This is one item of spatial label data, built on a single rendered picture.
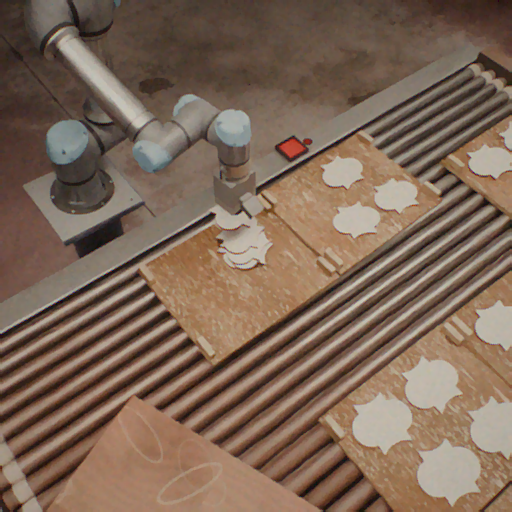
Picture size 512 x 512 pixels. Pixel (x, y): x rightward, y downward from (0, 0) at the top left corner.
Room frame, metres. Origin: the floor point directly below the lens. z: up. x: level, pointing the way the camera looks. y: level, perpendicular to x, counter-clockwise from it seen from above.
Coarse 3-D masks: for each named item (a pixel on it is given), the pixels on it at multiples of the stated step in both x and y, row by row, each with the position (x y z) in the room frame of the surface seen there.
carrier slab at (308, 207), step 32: (320, 160) 1.27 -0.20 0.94; (384, 160) 1.27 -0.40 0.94; (288, 192) 1.14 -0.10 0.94; (320, 192) 1.14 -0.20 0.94; (352, 192) 1.14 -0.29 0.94; (288, 224) 1.02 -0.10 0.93; (320, 224) 1.02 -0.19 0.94; (384, 224) 1.02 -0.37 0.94; (320, 256) 0.91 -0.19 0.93; (352, 256) 0.91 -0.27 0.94
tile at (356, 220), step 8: (344, 208) 1.07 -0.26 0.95; (352, 208) 1.07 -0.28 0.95; (360, 208) 1.07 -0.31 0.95; (368, 208) 1.07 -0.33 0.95; (336, 216) 1.04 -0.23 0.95; (344, 216) 1.04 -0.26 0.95; (352, 216) 1.04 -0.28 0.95; (360, 216) 1.04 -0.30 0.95; (368, 216) 1.04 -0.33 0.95; (376, 216) 1.04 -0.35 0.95; (336, 224) 1.01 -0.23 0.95; (344, 224) 1.01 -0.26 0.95; (352, 224) 1.01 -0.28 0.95; (360, 224) 1.01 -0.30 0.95; (368, 224) 1.01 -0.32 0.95; (376, 224) 1.02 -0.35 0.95; (344, 232) 0.99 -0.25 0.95; (352, 232) 0.99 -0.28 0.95; (360, 232) 0.99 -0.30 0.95; (368, 232) 0.99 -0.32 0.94; (376, 232) 0.99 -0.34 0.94
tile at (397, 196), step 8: (392, 184) 1.16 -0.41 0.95; (400, 184) 1.17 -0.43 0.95; (408, 184) 1.17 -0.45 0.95; (384, 192) 1.13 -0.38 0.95; (392, 192) 1.13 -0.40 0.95; (400, 192) 1.13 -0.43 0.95; (408, 192) 1.13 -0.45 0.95; (416, 192) 1.14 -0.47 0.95; (376, 200) 1.10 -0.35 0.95; (384, 200) 1.10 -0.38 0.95; (392, 200) 1.10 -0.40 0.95; (400, 200) 1.10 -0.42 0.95; (408, 200) 1.10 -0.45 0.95; (384, 208) 1.07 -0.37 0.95; (392, 208) 1.07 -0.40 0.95; (400, 208) 1.07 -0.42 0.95
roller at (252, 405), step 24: (504, 216) 1.07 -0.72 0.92; (480, 240) 0.99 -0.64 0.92; (432, 264) 0.91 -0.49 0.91; (456, 264) 0.91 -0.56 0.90; (408, 288) 0.82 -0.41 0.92; (384, 312) 0.75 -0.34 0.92; (336, 336) 0.68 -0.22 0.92; (312, 360) 0.61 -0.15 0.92; (288, 384) 0.55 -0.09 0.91; (240, 408) 0.49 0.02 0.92; (216, 432) 0.43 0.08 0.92
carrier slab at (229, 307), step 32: (160, 256) 0.90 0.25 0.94; (192, 256) 0.90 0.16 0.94; (288, 256) 0.91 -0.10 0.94; (160, 288) 0.80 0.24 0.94; (192, 288) 0.80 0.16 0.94; (224, 288) 0.80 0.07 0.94; (256, 288) 0.80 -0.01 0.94; (288, 288) 0.81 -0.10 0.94; (320, 288) 0.81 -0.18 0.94; (192, 320) 0.71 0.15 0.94; (224, 320) 0.71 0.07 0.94; (256, 320) 0.71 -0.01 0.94; (224, 352) 0.62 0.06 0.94
